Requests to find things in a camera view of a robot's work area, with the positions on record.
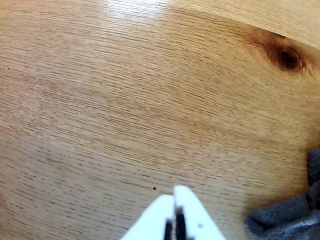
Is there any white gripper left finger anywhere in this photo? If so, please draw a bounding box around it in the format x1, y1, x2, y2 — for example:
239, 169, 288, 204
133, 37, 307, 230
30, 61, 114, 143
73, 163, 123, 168
119, 194, 175, 240

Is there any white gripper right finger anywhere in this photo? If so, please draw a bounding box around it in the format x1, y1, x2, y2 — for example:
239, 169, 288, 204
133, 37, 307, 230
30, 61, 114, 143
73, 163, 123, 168
173, 185, 227, 240

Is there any grey fuzzy sock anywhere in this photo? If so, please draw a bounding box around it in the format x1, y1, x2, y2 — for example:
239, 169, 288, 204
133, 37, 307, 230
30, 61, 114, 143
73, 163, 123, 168
245, 149, 320, 240

